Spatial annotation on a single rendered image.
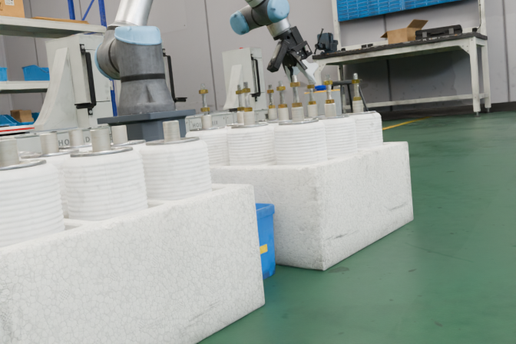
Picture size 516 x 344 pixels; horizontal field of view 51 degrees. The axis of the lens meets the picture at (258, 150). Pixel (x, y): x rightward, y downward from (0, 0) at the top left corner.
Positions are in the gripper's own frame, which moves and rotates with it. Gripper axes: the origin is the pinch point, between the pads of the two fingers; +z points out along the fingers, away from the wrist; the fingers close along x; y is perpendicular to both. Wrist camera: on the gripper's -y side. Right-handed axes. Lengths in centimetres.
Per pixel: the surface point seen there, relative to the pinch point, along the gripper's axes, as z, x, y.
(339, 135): -3, -76, -38
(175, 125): -24, -92, -69
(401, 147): 9, -71, -23
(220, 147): -11, -61, -56
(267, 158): -6, -71, -52
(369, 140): 3, -71, -29
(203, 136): -15, -60, -57
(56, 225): -23, -105, -89
